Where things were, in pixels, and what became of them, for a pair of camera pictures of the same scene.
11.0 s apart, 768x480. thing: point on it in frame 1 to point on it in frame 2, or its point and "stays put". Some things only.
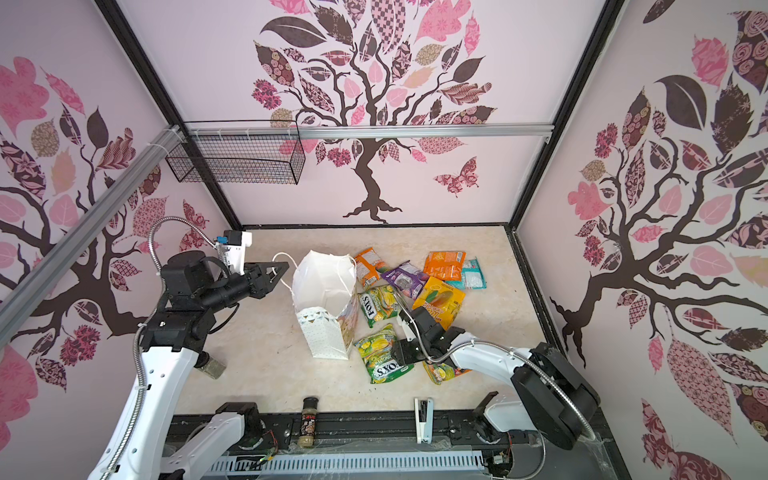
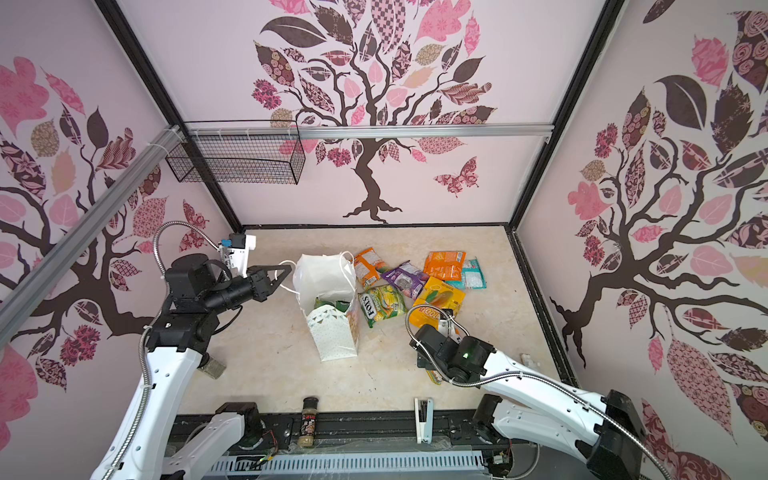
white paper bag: (325, 302) stays put
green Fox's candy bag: (376, 352) to (340, 305)
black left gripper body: (249, 284) stays put
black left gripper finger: (273, 272) stays put
